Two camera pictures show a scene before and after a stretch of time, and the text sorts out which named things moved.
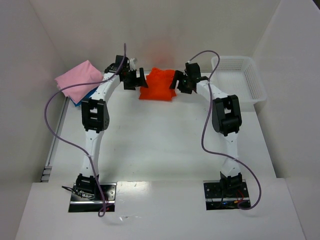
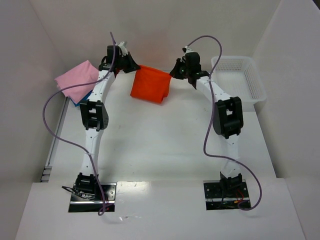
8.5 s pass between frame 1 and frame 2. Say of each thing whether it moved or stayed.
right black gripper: moved
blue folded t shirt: stayed
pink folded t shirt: stayed
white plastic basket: stayed
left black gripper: moved
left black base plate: stayed
